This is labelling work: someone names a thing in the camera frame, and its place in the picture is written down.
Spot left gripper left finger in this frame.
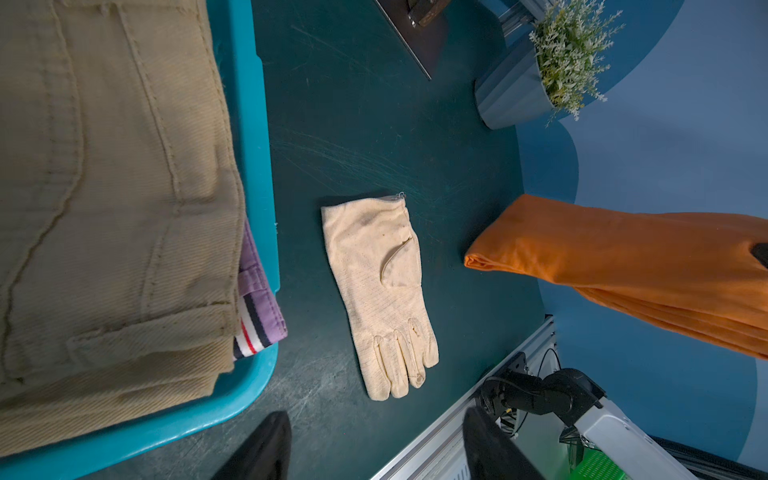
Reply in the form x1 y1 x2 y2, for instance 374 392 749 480
214 411 292 480

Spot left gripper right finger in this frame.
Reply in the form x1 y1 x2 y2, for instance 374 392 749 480
462 407 543 480

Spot purple pants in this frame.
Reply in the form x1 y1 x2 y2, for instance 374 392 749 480
233 221 288 361

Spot teal plastic basket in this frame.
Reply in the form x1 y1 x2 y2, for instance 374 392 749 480
1 1 280 479

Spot orange pants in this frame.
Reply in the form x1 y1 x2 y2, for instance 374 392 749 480
464 195 767 359

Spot khaki pants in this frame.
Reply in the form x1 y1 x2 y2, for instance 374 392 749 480
1 1 245 457

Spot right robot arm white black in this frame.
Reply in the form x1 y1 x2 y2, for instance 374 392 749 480
463 368 767 479

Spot cream folded shorts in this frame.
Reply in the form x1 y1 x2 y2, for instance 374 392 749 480
321 194 439 401

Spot green plastic crate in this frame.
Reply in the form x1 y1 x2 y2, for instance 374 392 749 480
569 450 628 480

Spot small potted green plant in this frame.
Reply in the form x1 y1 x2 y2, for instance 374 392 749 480
474 1 623 130

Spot aluminium front rail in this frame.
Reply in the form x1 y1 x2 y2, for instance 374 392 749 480
370 316 559 480

